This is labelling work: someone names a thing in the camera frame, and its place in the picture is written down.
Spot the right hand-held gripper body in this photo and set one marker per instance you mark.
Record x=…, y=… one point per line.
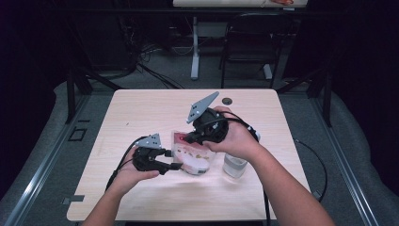
x=208, y=124

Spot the person's left hand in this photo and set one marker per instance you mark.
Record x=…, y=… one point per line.
x=131, y=175

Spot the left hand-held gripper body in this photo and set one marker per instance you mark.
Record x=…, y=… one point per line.
x=146, y=158

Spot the white translucent cup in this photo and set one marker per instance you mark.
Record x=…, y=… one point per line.
x=234, y=166

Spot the aluminium floor rail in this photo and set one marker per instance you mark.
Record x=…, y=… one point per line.
x=40, y=175
x=348, y=175

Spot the black metal stand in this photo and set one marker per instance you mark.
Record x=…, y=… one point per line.
x=71, y=94
x=327, y=97

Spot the black folding chair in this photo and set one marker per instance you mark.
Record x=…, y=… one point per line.
x=254, y=47

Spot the grey tape strip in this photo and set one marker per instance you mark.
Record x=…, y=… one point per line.
x=317, y=195
x=73, y=198

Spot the white desk foot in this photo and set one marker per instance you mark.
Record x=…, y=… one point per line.
x=267, y=71

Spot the white desk leg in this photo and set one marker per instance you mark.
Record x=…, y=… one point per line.
x=195, y=47

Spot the person's right hand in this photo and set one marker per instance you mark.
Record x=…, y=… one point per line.
x=238, y=138

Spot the orange object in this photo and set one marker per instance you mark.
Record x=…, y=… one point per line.
x=282, y=1

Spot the red and white refill pouch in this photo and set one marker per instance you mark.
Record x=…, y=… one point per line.
x=194, y=158

